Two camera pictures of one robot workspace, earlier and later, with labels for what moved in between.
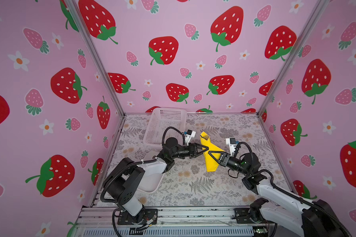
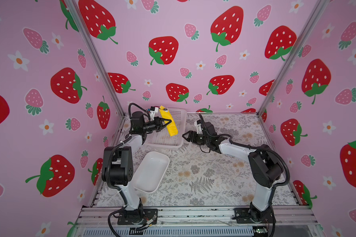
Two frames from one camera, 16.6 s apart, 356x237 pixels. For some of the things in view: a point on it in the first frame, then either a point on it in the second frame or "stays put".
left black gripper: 192,147 -> 156,124
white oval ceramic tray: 151,182 stays put
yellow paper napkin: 211,164 -> 172,128
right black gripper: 225,157 -> 189,137
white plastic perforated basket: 162,118 stays put
